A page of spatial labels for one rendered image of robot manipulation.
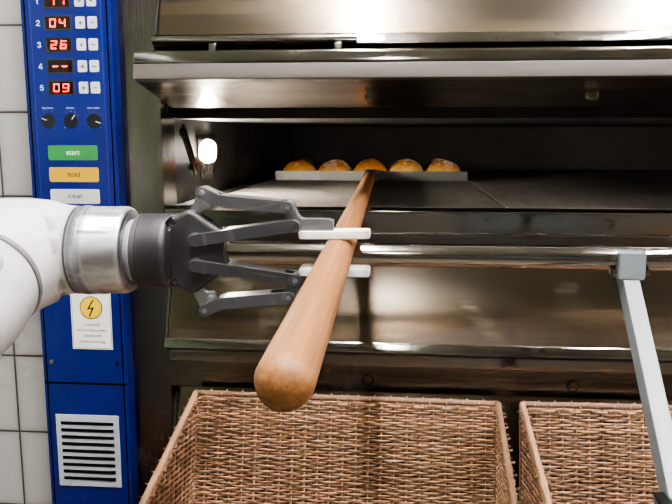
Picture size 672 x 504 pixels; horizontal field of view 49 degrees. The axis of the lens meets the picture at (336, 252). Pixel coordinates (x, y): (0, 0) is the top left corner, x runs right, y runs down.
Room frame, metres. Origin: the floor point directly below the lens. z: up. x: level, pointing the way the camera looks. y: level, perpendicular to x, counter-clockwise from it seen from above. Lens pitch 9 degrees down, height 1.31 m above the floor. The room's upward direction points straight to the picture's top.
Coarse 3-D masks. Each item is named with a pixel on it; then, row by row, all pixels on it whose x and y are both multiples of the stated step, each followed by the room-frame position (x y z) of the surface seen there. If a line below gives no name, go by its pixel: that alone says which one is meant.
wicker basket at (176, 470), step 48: (192, 432) 1.24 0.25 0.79; (240, 432) 1.25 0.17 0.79; (288, 432) 1.25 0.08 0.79; (336, 432) 1.24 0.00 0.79; (384, 432) 1.23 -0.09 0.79; (432, 432) 1.22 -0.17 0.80; (480, 432) 1.22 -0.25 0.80; (192, 480) 1.24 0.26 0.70; (240, 480) 1.23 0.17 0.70; (288, 480) 1.23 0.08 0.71; (336, 480) 1.22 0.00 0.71; (384, 480) 1.21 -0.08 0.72; (432, 480) 1.20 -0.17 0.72; (480, 480) 1.20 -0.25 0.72
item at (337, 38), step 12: (156, 36) 1.22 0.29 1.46; (168, 36) 1.22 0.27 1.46; (180, 36) 1.22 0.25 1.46; (192, 36) 1.21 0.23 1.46; (204, 36) 1.21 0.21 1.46; (216, 36) 1.21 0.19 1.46; (228, 36) 1.21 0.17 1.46; (240, 36) 1.21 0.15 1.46; (252, 36) 1.20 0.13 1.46; (264, 36) 1.20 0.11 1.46; (276, 36) 1.20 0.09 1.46; (288, 36) 1.20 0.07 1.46; (300, 36) 1.20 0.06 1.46; (312, 36) 1.20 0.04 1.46; (324, 36) 1.19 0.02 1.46; (336, 36) 1.19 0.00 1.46; (348, 36) 1.19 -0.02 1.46; (216, 48) 1.21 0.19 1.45; (336, 48) 1.19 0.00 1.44
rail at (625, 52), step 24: (432, 48) 1.14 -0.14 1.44; (456, 48) 1.14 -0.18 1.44; (480, 48) 1.13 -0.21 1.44; (504, 48) 1.13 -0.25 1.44; (528, 48) 1.13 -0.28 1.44; (552, 48) 1.12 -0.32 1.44; (576, 48) 1.12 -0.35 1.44; (600, 48) 1.12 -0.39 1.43; (624, 48) 1.11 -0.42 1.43; (648, 48) 1.11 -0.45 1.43
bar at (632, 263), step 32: (256, 256) 0.92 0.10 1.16; (288, 256) 0.92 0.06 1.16; (384, 256) 0.91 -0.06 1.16; (416, 256) 0.91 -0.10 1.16; (448, 256) 0.90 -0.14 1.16; (480, 256) 0.90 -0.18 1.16; (512, 256) 0.90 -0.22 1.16; (544, 256) 0.89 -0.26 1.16; (576, 256) 0.89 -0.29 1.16; (608, 256) 0.89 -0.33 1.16; (640, 256) 0.88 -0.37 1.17; (640, 288) 0.87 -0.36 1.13; (640, 320) 0.84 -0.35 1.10; (640, 352) 0.81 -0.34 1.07; (640, 384) 0.79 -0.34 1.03
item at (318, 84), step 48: (192, 96) 1.27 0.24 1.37; (240, 96) 1.27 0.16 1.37; (288, 96) 1.26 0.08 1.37; (336, 96) 1.26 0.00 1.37; (384, 96) 1.25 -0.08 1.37; (432, 96) 1.25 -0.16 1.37; (480, 96) 1.24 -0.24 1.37; (528, 96) 1.24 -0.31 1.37; (576, 96) 1.23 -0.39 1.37; (624, 96) 1.22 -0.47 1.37
